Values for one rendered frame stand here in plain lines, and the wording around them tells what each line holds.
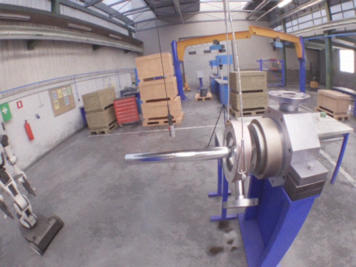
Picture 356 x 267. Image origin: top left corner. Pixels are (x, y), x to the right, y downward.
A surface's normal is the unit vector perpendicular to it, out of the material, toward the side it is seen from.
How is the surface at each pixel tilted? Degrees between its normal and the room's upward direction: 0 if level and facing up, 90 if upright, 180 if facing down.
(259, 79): 90
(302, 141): 45
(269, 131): 33
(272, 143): 53
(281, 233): 90
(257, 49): 90
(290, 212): 90
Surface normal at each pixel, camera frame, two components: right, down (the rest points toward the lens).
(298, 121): -0.14, -0.39
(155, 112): -0.15, 0.38
